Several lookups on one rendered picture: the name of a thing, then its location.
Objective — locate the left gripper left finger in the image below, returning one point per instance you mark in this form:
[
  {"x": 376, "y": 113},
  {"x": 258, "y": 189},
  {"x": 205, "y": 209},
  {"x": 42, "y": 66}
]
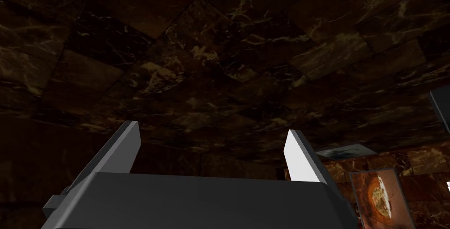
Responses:
[{"x": 117, "y": 153}]

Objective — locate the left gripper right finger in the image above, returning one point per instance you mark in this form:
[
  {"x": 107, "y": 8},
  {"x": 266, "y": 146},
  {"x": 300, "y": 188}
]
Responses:
[{"x": 300, "y": 162}]

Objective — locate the dark flat panel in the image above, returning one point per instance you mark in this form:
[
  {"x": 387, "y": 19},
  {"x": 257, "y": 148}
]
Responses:
[{"x": 441, "y": 106}]

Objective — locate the grey framed wall picture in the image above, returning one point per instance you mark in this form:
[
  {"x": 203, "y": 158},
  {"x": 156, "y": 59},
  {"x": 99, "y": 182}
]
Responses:
[{"x": 346, "y": 151}]

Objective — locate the orange framed wall picture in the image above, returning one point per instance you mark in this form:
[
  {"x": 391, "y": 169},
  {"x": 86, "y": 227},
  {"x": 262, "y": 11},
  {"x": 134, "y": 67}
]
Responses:
[{"x": 381, "y": 198}]

